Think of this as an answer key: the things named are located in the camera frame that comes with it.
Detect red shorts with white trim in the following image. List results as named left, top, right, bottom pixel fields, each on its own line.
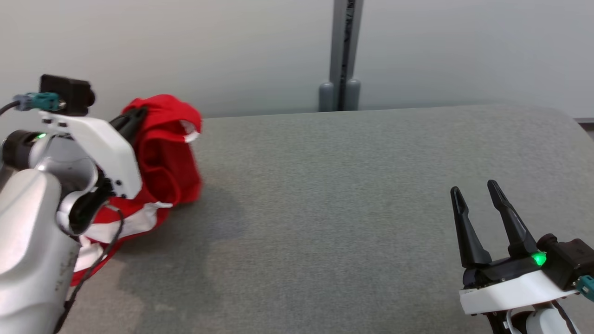
left=121, top=94, right=204, bottom=207

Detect red jersey with number print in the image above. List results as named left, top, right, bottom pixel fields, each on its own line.
left=70, top=199, right=174, bottom=287

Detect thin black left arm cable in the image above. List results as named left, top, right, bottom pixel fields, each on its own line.
left=52, top=204, right=125, bottom=334

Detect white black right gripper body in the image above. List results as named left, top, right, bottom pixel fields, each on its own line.
left=458, top=253, right=581, bottom=317

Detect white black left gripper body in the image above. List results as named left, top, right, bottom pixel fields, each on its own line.
left=1, top=111, right=143, bottom=200

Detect right camera cable teal plug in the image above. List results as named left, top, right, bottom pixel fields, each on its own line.
left=575, top=275, right=594, bottom=302

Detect left camera cable teal plug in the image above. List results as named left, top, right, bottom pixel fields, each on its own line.
left=0, top=92, right=66, bottom=117

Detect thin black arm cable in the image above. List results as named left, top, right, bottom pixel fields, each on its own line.
left=550, top=301, right=579, bottom=334
left=52, top=204, right=125, bottom=334

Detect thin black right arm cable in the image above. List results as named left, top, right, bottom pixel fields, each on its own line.
left=550, top=301, right=579, bottom=334

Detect camera cable teal plug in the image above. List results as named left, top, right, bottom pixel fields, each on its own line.
left=575, top=275, right=594, bottom=302
left=0, top=92, right=66, bottom=117

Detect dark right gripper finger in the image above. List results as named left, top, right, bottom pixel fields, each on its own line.
left=450, top=186, right=493, bottom=269
left=487, top=180, right=539, bottom=259

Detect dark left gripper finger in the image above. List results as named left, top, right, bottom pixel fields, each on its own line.
left=122, top=106, right=149, bottom=123
left=110, top=115, right=142, bottom=141

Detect grey partition post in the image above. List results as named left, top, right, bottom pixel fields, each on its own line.
left=318, top=0, right=364, bottom=112

